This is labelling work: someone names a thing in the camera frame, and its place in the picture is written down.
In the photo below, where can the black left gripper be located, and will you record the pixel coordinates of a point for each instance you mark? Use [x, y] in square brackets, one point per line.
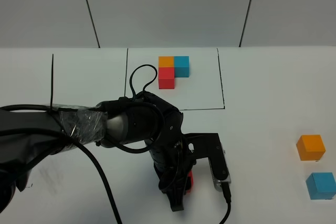
[172, 163]

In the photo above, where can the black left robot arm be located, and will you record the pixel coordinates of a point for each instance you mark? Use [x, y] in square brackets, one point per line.
[143, 123]

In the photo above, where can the red template cube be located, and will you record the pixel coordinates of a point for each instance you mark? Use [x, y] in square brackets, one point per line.
[166, 78]

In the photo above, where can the blue template cube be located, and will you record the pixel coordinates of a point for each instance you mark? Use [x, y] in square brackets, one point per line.
[181, 66]

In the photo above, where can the orange template cube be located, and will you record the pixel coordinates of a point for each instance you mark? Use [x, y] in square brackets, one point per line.
[166, 61]

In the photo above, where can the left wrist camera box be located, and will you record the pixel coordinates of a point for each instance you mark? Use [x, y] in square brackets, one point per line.
[208, 145]

